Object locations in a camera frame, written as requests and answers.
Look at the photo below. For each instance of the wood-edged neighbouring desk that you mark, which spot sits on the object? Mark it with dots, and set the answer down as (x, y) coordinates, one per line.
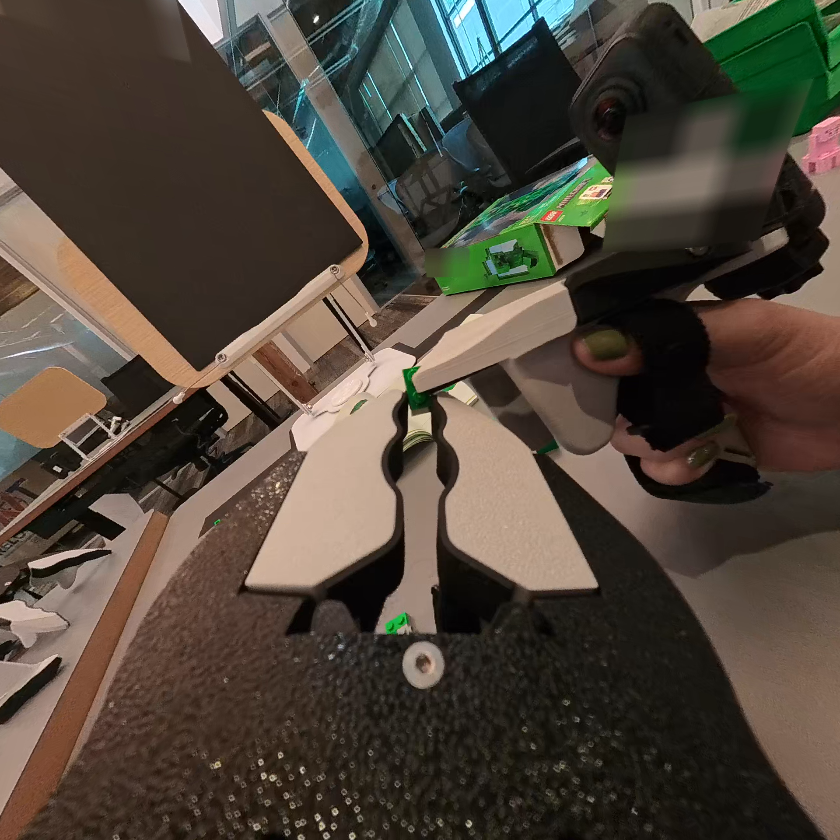
(98, 604)

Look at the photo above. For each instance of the black office chair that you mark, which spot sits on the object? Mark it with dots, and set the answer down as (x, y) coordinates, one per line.
(518, 111)

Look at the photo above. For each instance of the wooden post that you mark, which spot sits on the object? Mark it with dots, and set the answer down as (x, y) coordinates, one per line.
(282, 371)

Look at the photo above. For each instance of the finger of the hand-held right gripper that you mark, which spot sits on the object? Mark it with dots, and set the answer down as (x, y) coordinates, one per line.
(505, 321)

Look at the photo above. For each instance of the grey desk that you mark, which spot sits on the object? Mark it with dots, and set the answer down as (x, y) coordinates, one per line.
(754, 623)

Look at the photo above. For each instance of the white black finger part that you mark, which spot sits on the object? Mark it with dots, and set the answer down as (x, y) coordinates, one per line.
(65, 563)
(33, 620)
(26, 682)

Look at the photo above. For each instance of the wood-backed black panel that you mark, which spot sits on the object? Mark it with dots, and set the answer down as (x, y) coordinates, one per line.
(164, 197)

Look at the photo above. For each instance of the green grey brick assembly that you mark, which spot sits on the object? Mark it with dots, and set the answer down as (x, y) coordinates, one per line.
(415, 394)

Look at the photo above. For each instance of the green toy set box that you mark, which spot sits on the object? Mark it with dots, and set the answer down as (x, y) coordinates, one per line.
(512, 262)

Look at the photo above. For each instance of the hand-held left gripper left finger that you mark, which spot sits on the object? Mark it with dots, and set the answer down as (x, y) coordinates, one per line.
(334, 512)

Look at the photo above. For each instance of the person's right hand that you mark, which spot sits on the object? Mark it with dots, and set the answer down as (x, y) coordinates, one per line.
(774, 380)

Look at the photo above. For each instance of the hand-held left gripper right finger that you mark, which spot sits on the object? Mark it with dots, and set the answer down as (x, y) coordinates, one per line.
(518, 518)

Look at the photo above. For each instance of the pink brick figure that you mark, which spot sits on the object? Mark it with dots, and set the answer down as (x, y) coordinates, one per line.
(825, 141)

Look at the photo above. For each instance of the building instruction booklet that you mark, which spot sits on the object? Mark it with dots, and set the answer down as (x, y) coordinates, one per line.
(420, 436)

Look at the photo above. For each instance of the green plastic crates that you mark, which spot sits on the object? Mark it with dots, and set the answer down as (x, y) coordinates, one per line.
(787, 52)

